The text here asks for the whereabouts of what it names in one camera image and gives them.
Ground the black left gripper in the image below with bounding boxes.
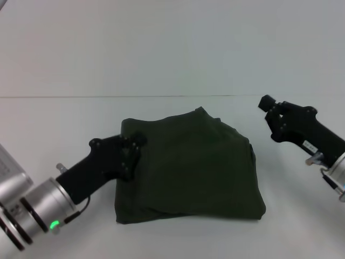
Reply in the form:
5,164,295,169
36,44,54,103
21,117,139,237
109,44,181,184
55,131,148,206

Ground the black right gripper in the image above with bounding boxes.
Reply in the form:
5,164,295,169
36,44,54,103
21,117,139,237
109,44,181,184
258,94,345,167

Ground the dark green shirt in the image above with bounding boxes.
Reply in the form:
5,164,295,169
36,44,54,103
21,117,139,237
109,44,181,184
115,106,267,224

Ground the right arm cable with connector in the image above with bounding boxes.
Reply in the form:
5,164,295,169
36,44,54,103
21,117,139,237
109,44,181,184
305,152,345,195

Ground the arm cable with connector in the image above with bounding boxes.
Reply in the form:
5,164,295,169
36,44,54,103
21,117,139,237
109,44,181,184
305,152,345,195
55,162,92,225

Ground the left arm cable with connector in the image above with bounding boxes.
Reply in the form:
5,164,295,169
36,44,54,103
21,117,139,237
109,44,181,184
55,162,92,225

